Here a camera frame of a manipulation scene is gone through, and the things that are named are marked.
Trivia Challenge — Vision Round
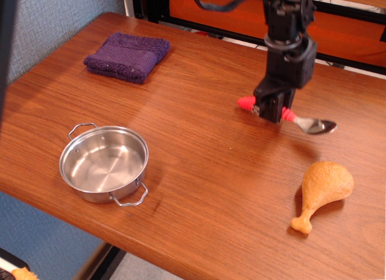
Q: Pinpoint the orange toy chicken leg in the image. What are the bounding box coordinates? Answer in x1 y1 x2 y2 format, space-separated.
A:
291 161 355 234

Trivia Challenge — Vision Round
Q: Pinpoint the purple folded towel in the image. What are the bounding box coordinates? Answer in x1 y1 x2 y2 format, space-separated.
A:
83 32 171 84

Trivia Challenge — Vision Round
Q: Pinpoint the orange back panel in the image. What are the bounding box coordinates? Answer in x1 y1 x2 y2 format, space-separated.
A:
169 0 385 67

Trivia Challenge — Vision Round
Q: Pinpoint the red handled metal spoon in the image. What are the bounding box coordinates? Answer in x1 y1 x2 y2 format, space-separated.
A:
237 96 337 135

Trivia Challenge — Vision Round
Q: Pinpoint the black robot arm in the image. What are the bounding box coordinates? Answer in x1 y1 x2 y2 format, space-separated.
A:
253 0 317 123

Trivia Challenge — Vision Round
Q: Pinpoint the orange object bottom left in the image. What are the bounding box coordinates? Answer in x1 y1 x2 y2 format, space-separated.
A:
11 267 39 280

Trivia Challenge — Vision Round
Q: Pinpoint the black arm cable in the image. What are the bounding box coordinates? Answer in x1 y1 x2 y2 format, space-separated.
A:
189 0 257 13

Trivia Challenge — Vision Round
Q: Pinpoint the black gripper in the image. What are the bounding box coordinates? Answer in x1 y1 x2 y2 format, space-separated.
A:
253 35 317 123

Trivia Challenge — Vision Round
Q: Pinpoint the small steel pot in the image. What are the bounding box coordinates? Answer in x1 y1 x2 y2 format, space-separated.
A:
59 122 149 207

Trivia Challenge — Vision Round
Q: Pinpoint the black metal frame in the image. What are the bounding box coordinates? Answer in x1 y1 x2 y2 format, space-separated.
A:
132 0 385 75

